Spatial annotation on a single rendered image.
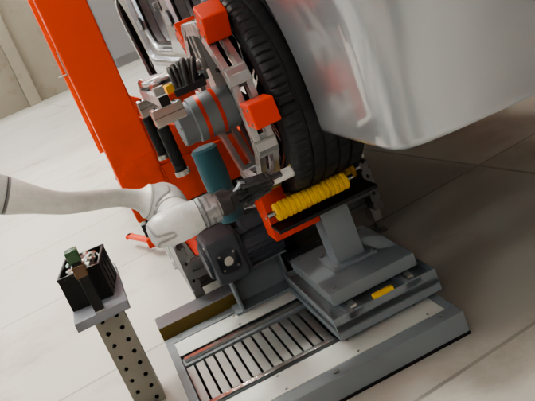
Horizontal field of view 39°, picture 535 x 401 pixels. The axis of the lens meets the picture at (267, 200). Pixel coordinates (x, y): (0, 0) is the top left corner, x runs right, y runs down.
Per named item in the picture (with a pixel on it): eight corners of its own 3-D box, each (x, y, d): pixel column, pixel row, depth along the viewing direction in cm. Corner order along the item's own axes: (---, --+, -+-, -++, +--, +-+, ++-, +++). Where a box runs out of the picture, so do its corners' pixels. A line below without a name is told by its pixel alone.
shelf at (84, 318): (130, 308, 231) (126, 299, 230) (78, 333, 228) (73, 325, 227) (117, 269, 271) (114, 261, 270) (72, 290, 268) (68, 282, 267)
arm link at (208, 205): (205, 218, 210) (224, 209, 211) (191, 193, 214) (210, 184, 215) (208, 233, 217) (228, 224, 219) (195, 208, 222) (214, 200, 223)
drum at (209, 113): (255, 122, 230) (237, 79, 226) (191, 152, 226) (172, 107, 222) (244, 118, 243) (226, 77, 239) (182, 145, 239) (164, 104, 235)
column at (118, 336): (166, 398, 260) (114, 293, 248) (139, 412, 259) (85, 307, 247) (162, 386, 270) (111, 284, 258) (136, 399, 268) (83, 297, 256)
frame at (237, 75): (299, 194, 217) (226, 11, 201) (279, 204, 216) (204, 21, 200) (250, 166, 268) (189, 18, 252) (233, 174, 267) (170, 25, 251)
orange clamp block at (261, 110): (272, 116, 210) (283, 118, 202) (247, 127, 209) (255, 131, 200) (263, 92, 208) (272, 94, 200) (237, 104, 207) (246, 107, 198)
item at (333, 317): (443, 291, 239) (433, 264, 236) (342, 344, 232) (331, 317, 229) (376, 251, 286) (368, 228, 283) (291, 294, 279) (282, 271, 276)
